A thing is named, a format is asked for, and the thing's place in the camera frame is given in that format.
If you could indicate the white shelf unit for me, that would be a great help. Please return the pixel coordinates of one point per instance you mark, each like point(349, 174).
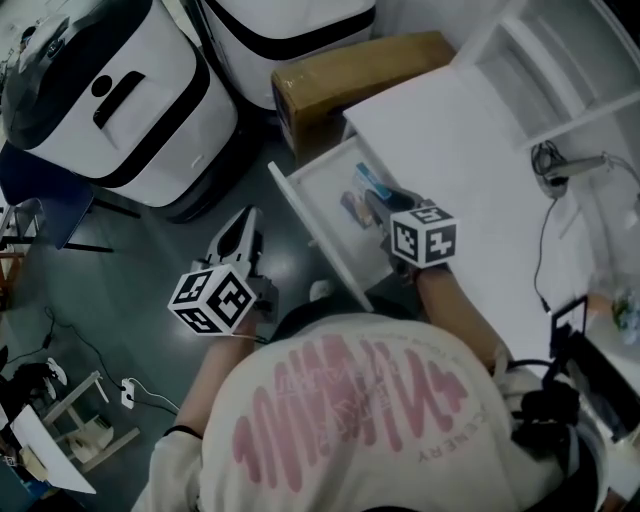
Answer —
point(545, 70)

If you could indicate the dark blue chair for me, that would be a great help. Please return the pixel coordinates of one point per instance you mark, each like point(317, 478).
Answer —
point(45, 195)

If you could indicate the large white wheeled robot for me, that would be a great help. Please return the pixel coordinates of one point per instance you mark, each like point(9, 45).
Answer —
point(130, 100)

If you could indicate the thin gold bangle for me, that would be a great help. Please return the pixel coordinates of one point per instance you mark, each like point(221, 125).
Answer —
point(244, 337)

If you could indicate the colourful packet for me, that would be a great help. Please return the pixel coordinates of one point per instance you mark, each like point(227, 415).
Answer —
point(357, 197)

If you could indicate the person's white shoe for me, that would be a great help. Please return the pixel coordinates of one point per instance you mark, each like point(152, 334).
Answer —
point(321, 290)

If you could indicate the silver desk lamp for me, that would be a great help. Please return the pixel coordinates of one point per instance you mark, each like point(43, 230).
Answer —
point(580, 165)

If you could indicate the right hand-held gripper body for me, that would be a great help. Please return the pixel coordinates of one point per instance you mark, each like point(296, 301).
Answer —
point(425, 235)

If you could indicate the brown cardboard box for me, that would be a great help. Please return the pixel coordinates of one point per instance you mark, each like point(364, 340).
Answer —
point(350, 75)

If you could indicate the white table top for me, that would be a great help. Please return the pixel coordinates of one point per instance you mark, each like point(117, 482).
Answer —
point(50, 450)

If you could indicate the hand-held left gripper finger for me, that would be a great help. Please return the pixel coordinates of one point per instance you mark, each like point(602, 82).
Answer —
point(254, 247)
point(225, 231)

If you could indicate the person's black trouser leg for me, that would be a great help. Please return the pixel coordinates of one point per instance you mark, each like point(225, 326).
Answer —
point(320, 310)

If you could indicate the blue flowers in pot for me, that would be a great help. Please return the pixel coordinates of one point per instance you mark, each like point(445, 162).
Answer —
point(622, 310)

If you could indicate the person's left forearm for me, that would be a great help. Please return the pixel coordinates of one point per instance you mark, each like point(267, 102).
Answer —
point(210, 380)

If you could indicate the white robot with black band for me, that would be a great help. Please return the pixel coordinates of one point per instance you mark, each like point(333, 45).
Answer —
point(290, 45)

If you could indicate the white metal table frame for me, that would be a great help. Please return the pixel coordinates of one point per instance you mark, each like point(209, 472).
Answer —
point(80, 415)

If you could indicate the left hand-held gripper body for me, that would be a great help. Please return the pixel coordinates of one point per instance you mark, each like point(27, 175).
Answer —
point(215, 300)

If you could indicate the white shirt with pink print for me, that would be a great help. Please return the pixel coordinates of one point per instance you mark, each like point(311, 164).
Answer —
point(360, 425)

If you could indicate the white desk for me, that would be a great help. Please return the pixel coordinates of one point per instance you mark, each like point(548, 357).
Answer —
point(475, 165)

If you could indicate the white power strip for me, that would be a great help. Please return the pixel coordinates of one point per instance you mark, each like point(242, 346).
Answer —
point(128, 394)

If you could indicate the person's right forearm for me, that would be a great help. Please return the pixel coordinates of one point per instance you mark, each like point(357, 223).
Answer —
point(450, 310)

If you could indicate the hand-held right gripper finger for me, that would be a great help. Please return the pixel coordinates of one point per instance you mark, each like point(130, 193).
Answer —
point(381, 212)
point(405, 195)

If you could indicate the white desk drawer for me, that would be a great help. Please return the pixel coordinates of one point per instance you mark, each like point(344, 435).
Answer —
point(325, 200)

